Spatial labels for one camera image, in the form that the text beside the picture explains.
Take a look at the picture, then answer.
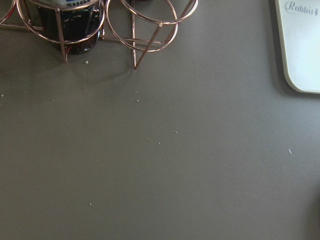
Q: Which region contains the tea bottle middle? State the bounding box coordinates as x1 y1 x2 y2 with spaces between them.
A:
37 1 103 55

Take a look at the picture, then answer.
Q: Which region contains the copper wire bottle rack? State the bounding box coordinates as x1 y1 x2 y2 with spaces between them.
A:
0 0 199 69

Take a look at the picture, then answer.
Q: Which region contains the cream rabbit tray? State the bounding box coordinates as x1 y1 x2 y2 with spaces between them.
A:
275 0 320 94

